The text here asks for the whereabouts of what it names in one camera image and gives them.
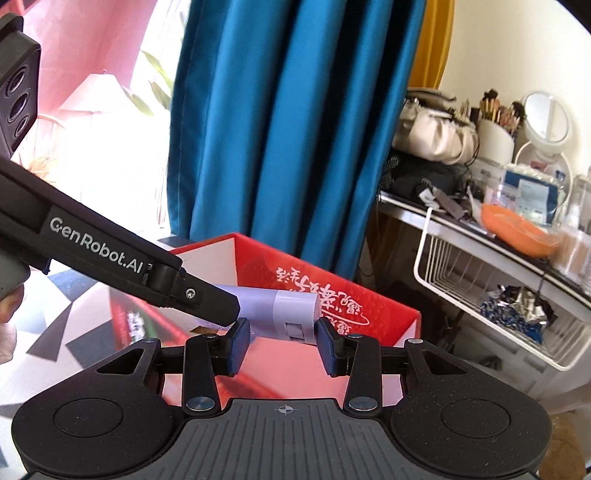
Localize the person's left hand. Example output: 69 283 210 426
0 285 24 364

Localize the red strawberry cardboard box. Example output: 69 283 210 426
108 232 423 409

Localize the grey desk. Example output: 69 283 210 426
374 192 590 414

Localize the blue silver snack bag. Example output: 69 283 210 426
478 285 557 345

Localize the orange plate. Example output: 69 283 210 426
481 204 560 258

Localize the blue curtain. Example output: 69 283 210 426
167 0 426 279

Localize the cotton swab container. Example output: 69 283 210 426
552 174 590 291

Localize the beige handbag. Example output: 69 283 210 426
392 87 480 165

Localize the clear box blue label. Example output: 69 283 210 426
504 164 566 226

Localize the white makeup brush cup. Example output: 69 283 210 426
477 89 526 166

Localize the round white vanity mirror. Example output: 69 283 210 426
514 90 572 188

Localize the yellow curtain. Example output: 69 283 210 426
408 0 455 89

